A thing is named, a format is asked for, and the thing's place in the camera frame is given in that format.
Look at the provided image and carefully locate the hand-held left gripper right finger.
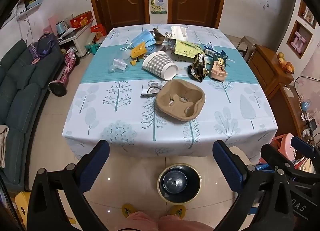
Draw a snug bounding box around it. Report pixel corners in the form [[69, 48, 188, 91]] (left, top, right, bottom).
[[212, 140, 293, 231]]

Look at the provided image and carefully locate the table with tree-print cloth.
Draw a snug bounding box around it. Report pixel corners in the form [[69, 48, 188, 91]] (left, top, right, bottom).
[[61, 24, 278, 158]]

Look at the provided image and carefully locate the white cloth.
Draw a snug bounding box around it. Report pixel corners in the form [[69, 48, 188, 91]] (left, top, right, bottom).
[[0, 125, 9, 169]]

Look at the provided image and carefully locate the clear plastic wrapper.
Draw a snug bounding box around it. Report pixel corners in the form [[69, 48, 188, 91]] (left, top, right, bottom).
[[108, 59, 128, 73]]

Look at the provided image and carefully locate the purple bag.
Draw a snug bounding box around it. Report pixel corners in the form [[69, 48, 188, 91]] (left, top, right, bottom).
[[29, 34, 62, 65]]

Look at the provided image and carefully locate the dark foil wrapper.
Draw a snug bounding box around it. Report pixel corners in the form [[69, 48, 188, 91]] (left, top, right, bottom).
[[164, 39, 177, 52]]

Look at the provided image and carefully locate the small teal stool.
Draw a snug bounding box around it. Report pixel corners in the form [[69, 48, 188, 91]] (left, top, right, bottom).
[[86, 42, 102, 55]]

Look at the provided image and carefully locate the wall niche with pictures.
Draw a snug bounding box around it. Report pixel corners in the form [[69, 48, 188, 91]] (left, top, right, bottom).
[[297, 0, 317, 29]]

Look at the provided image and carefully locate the white tissue pack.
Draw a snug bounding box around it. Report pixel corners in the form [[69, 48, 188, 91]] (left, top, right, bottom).
[[171, 25, 188, 42]]

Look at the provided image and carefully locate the blue face mask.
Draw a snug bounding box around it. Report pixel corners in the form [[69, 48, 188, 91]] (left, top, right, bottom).
[[120, 31, 160, 52]]

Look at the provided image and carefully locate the grey checked paper cup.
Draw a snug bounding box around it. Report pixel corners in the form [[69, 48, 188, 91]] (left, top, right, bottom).
[[142, 52, 178, 81]]

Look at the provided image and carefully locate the yellow wrapper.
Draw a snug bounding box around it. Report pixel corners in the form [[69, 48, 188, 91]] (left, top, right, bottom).
[[131, 42, 147, 59]]

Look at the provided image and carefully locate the white low cabinet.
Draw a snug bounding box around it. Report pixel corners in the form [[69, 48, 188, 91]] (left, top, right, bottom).
[[59, 25, 93, 57]]

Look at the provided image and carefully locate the stack of books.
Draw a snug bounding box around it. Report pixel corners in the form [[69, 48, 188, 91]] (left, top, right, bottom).
[[292, 157, 317, 173]]

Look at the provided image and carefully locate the pink plastic stool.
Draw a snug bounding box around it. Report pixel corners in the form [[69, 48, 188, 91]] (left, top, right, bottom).
[[270, 133, 300, 164]]

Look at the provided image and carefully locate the dark teal sofa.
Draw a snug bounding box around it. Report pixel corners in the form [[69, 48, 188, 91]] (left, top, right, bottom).
[[0, 40, 68, 186]]

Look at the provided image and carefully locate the brown paper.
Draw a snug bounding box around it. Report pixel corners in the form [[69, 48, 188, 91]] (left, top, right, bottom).
[[153, 28, 167, 45]]

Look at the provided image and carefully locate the fruit bowl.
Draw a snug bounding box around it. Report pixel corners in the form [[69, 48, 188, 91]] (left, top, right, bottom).
[[277, 52, 295, 74]]

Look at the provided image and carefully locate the red cardboard box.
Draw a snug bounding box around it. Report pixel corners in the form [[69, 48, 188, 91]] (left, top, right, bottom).
[[70, 11, 93, 28]]

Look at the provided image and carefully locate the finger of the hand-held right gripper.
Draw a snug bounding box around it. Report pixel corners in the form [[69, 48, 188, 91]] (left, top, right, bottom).
[[260, 143, 299, 174], [291, 136, 320, 171]]

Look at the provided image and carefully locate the black cable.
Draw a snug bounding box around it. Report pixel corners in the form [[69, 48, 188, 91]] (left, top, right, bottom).
[[294, 76, 320, 97]]

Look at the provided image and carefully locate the black charger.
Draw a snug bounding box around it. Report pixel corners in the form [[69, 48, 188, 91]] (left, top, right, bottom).
[[301, 114, 318, 136]]

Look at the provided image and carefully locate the brown wooden stool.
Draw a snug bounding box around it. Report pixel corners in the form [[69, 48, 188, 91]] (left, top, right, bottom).
[[236, 36, 255, 59]]

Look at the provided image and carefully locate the yellow plastic stool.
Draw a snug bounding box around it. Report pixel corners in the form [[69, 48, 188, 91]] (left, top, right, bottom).
[[14, 191, 32, 223]]

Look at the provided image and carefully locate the peach packet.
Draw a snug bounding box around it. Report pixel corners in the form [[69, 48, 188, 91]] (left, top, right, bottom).
[[209, 59, 228, 82]]

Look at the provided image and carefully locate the yellow slipper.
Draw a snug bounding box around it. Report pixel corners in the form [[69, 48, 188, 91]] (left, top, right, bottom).
[[122, 203, 137, 218], [168, 205, 187, 219]]

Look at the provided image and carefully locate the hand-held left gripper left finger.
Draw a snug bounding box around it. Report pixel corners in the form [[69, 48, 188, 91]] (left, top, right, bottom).
[[27, 140, 110, 231]]

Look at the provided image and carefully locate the wall niche with pink letters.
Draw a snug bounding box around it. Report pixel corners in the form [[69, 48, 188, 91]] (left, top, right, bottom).
[[286, 20, 313, 59]]

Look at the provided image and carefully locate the cardboard cup carrier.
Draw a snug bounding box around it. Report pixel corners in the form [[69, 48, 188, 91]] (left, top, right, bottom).
[[155, 80, 206, 121]]

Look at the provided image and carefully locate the yellow-green packet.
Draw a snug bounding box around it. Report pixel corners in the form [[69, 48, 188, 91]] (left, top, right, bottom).
[[174, 40, 203, 58]]

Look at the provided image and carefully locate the blue white packet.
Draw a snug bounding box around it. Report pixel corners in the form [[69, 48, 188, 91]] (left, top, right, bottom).
[[204, 44, 228, 59]]

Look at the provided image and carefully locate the black bin with yellow rim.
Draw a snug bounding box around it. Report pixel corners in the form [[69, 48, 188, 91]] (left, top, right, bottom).
[[157, 163, 202, 203]]

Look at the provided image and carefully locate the black gold snack wrapper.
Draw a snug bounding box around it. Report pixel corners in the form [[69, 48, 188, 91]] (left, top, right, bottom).
[[188, 53, 210, 82]]

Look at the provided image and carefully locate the wooden sideboard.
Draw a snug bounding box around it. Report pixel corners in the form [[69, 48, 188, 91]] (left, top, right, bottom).
[[247, 44, 310, 136]]

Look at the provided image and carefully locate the pink hoverboard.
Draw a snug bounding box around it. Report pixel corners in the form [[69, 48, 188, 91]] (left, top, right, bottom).
[[48, 52, 77, 97]]

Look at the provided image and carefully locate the wall shelf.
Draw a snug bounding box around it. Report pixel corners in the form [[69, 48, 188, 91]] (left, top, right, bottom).
[[15, 0, 42, 19]]

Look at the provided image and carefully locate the person's left leg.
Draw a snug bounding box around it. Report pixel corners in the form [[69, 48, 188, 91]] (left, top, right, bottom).
[[117, 212, 160, 231]]

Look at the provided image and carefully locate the red gift bag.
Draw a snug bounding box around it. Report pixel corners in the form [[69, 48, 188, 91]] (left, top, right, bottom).
[[90, 24, 107, 42]]

